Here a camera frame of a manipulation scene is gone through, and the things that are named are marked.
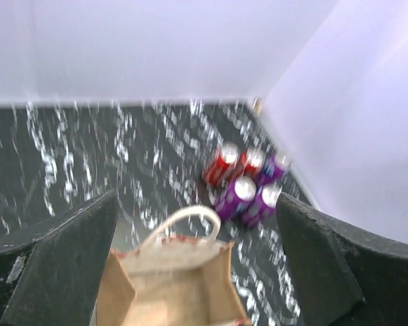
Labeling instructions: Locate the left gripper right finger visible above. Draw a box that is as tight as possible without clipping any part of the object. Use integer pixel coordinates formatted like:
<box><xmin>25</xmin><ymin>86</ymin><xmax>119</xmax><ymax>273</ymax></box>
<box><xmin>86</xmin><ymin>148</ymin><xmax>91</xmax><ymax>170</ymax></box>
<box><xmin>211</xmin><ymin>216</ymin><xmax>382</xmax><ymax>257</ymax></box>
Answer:
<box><xmin>276</xmin><ymin>193</ymin><xmax>408</xmax><ymax>325</ymax></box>

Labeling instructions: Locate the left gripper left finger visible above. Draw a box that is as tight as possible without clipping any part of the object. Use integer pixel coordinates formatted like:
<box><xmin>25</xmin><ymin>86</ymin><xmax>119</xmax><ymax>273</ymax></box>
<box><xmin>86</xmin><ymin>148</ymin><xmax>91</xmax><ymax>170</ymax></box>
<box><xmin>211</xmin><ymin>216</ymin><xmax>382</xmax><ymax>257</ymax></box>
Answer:
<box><xmin>0</xmin><ymin>190</ymin><xmax>119</xmax><ymax>325</ymax></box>

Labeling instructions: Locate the purple Fanta can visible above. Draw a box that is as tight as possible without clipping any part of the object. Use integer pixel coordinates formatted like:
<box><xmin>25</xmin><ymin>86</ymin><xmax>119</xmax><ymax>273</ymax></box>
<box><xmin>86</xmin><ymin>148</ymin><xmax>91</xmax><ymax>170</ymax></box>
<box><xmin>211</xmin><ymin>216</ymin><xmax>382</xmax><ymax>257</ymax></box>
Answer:
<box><xmin>214</xmin><ymin>176</ymin><xmax>256</xmax><ymax>221</ymax></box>
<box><xmin>241</xmin><ymin>183</ymin><xmax>282</xmax><ymax>228</ymax></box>
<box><xmin>255</xmin><ymin>152</ymin><xmax>292</xmax><ymax>186</ymax></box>

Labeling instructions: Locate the burlap canvas tote bag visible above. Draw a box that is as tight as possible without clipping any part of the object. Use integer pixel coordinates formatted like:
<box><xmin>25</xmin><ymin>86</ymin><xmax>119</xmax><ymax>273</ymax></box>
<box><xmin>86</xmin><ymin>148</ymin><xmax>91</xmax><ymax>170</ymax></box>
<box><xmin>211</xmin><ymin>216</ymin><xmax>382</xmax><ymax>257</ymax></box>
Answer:
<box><xmin>95</xmin><ymin>205</ymin><xmax>252</xmax><ymax>326</ymax></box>

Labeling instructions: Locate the red Coca-Cola can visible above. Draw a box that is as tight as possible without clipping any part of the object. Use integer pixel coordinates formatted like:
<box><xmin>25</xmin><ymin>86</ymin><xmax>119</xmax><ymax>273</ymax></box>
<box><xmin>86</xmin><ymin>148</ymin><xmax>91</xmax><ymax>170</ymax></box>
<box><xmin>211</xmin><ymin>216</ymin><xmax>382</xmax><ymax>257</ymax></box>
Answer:
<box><xmin>227</xmin><ymin>147</ymin><xmax>265</xmax><ymax>182</ymax></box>
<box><xmin>201</xmin><ymin>142</ymin><xmax>239</xmax><ymax>187</ymax></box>

